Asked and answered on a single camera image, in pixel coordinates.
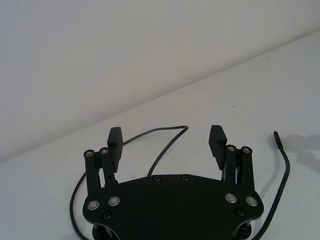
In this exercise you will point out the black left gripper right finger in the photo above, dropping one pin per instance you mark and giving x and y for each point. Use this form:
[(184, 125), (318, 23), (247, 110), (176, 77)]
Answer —
[(217, 147)]

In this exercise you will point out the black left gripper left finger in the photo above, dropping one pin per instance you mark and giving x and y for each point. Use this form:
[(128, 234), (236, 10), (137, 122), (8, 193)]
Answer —
[(112, 155)]

